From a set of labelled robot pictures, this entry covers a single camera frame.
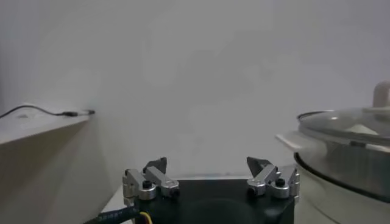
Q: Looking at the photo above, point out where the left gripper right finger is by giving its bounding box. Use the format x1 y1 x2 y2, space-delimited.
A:
246 156 301 200

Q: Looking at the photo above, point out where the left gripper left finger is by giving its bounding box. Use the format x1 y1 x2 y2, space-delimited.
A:
122 156 181 208

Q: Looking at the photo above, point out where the glass pot lid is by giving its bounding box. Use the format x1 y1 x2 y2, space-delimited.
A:
297 79 390 147

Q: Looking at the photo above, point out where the steel steamer basket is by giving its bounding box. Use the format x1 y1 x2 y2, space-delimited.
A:
275 131 390 204

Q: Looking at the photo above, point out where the white side desk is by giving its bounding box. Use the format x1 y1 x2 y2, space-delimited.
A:
0 102 135 224

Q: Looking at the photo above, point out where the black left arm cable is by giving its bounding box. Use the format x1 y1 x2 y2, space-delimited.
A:
82 206 153 224

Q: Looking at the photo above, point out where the black desk cable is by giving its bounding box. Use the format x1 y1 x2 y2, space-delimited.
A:
0 105 96 120

